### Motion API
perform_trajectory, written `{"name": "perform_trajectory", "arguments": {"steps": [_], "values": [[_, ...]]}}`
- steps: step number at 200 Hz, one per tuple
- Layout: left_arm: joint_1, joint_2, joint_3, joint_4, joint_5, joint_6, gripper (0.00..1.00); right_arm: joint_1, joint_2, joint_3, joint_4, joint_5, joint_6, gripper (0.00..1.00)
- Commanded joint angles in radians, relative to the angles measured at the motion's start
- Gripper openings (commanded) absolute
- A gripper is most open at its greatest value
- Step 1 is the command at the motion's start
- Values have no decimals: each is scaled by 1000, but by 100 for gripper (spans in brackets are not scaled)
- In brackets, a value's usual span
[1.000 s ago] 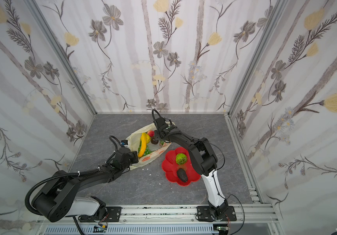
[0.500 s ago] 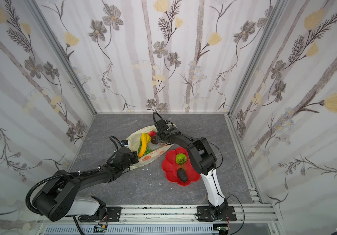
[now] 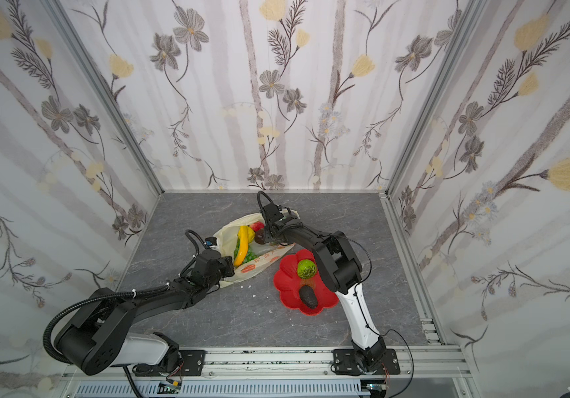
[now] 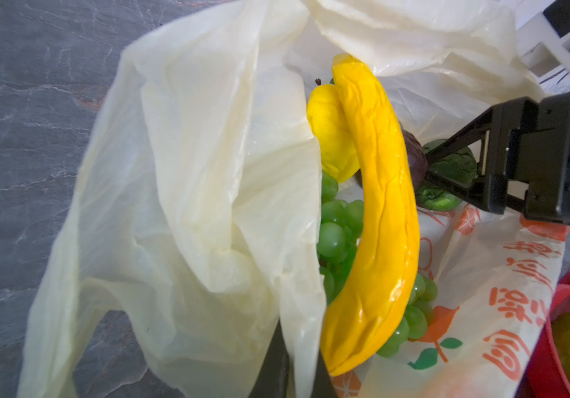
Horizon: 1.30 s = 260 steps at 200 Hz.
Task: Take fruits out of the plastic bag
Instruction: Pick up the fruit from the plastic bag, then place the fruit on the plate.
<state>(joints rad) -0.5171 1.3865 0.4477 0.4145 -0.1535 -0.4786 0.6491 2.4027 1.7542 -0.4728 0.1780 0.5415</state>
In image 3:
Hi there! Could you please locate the dark maroon toy fruit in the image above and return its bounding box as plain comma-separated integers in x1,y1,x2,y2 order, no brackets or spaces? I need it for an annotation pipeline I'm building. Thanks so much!
254,230,266,245

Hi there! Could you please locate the yellow toy lemon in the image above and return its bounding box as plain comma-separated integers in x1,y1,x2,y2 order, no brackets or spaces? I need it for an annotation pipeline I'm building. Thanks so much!
243,226,255,243

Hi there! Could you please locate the cream printed plastic bag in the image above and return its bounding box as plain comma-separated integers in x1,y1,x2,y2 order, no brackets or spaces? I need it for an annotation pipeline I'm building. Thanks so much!
214,212,293,288

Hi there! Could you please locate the yellow toy banana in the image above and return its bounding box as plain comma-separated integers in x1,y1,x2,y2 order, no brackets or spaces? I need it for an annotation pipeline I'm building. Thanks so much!
233,226,250,267

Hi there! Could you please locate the green toy lime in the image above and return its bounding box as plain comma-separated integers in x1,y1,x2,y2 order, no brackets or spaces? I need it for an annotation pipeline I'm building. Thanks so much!
296,260,317,280

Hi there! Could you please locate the red flower-shaped plate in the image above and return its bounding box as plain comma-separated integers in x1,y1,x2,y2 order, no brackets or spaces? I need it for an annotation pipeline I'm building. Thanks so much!
273,250,339,316

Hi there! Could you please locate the dark brown toy avocado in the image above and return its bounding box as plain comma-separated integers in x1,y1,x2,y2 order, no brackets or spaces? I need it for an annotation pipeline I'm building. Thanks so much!
298,285,318,309

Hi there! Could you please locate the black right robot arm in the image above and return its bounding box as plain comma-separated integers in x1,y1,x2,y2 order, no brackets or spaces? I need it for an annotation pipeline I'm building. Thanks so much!
259,202,387,372

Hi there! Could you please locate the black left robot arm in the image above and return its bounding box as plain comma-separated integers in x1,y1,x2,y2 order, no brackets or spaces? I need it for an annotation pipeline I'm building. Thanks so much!
42,249,234,376

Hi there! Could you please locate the red toy fruit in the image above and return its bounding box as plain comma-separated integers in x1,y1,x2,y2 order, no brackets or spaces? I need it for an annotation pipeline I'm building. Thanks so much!
249,222,265,232

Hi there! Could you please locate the green toy grape bunch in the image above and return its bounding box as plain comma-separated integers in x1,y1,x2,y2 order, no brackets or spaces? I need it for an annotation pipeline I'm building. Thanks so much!
233,240,258,265

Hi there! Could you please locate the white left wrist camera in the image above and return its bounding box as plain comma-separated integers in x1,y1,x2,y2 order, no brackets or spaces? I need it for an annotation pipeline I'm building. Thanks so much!
205,236,218,247

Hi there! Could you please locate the black left corrugated cable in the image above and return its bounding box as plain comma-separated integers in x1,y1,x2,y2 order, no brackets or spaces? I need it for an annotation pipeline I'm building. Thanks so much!
42,228,206,365

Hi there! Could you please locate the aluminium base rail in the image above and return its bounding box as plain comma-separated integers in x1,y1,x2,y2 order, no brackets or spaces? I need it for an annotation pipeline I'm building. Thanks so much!
54,346,480,397

